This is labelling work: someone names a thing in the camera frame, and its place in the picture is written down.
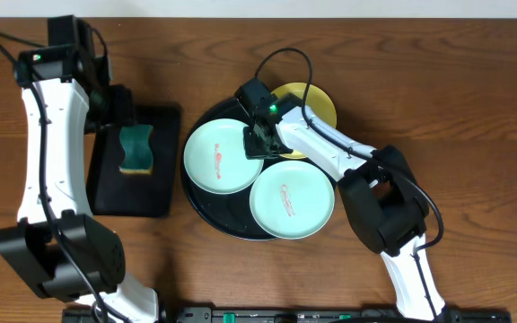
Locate light green plate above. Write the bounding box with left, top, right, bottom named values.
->
left=250, top=161, right=335, bottom=240
left=183, top=118, right=264, bottom=195

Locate green yellow sponge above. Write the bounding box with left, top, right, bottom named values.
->
left=119, top=124, right=154, bottom=175

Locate light green plate front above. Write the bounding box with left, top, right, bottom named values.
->
left=250, top=161, right=335, bottom=240

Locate yellow plate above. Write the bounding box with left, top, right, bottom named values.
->
left=269, top=82, right=338, bottom=161

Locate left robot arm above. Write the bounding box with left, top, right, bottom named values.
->
left=0, top=40, right=160, bottom=322

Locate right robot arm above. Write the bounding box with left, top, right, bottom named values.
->
left=236, top=92, right=445, bottom=322

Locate round black tray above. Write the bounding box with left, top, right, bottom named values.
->
left=180, top=94, right=338, bottom=241

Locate rectangular black tray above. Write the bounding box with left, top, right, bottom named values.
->
left=86, top=102, right=181, bottom=218

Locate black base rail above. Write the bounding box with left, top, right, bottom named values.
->
left=60, top=305, right=513, bottom=323

